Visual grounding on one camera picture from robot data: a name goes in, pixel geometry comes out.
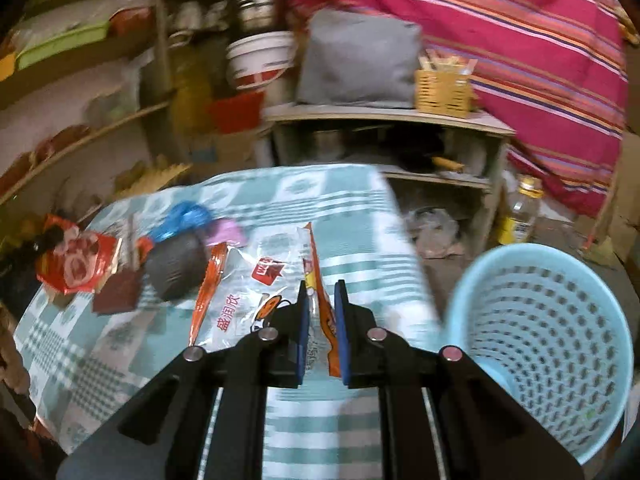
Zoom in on light blue plastic basket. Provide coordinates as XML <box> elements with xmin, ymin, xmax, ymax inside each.
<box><xmin>442</xmin><ymin>245</ymin><xmax>633</xmax><ymax>466</ymax></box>

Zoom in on orange-red snack packet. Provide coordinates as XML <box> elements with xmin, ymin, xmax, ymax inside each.
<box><xmin>36</xmin><ymin>214</ymin><xmax>123</xmax><ymax>295</ymax></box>

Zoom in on wooden wall shelf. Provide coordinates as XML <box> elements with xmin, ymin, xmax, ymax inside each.
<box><xmin>0</xmin><ymin>0</ymin><xmax>191</xmax><ymax>221</ymax></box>

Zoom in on red striped cloth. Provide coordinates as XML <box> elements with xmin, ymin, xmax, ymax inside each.
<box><xmin>270</xmin><ymin>0</ymin><xmax>631</xmax><ymax>218</ymax></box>

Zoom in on grey cloth cover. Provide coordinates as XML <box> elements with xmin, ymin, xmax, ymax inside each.
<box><xmin>295</xmin><ymin>9</ymin><xmax>425</xmax><ymax>110</ymax></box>

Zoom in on green plastic tray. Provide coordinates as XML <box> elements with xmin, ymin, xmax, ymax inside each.
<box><xmin>15</xmin><ymin>22</ymin><xmax>108</xmax><ymax>71</ymax></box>

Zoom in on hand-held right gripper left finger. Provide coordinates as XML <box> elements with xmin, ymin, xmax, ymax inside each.
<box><xmin>55</xmin><ymin>280</ymin><xmax>313</xmax><ymax>480</ymax></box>

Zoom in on bundle of chopsticks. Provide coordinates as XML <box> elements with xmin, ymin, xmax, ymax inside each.
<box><xmin>419</xmin><ymin>50</ymin><xmax>478</xmax><ymax>77</ymax></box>

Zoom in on blue plastic bag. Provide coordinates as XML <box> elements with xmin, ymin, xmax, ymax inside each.
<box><xmin>150</xmin><ymin>201</ymin><xmax>216</xmax><ymax>243</ymax></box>

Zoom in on clear snack packet orange edges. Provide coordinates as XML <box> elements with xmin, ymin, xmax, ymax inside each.
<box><xmin>190</xmin><ymin>222</ymin><xmax>346</xmax><ymax>381</ymax></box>

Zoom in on beige wooden stick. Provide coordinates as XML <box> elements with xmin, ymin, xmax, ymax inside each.
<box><xmin>127</xmin><ymin>214</ymin><xmax>141</xmax><ymax>271</ymax></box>

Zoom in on wooden open cabinet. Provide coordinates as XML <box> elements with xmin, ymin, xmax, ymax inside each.
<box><xmin>262</xmin><ymin>102</ymin><xmax>516</xmax><ymax>221</ymax></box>

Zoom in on pink wrapper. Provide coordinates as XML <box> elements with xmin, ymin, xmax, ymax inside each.
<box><xmin>210</xmin><ymin>219</ymin><xmax>248</xmax><ymax>247</ymax></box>

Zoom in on green checkered tablecloth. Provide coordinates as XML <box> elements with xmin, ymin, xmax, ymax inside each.
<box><xmin>12</xmin><ymin>165</ymin><xmax>451</xmax><ymax>480</ymax></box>

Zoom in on cooking oil bottle yellow label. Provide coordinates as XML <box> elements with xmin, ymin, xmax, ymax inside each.
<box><xmin>500</xmin><ymin>175</ymin><xmax>545</xmax><ymax>246</ymax></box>

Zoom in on clear plastic bags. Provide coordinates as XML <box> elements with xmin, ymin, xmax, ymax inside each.
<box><xmin>407</xmin><ymin>207</ymin><xmax>461</xmax><ymax>256</ymax></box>

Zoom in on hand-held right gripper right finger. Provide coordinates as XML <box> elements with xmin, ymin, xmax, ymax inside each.
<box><xmin>334</xmin><ymin>280</ymin><xmax>586</xmax><ymax>480</ymax></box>

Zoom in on black pan wooden handle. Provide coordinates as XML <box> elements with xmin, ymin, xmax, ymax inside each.
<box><xmin>431</xmin><ymin>156</ymin><xmax>468</xmax><ymax>173</ymax></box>

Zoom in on brown square packet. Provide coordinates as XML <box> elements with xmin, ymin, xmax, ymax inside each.
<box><xmin>92</xmin><ymin>267</ymin><xmax>141</xmax><ymax>316</ymax></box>

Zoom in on white bucket red label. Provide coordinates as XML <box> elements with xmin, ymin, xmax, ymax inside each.
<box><xmin>225</xmin><ymin>31</ymin><xmax>297</xmax><ymax>92</ymax></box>

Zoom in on bamboo chopstick holder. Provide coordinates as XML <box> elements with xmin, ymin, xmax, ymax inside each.
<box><xmin>414</xmin><ymin>69</ymin><xmax>475</xmax><ymax>118</ymax></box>

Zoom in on large steel pot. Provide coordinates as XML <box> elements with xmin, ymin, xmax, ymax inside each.
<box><xmin>235</xmin><ymin>0</ymin><xmax>278</xmax><ymax>36</ymax></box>

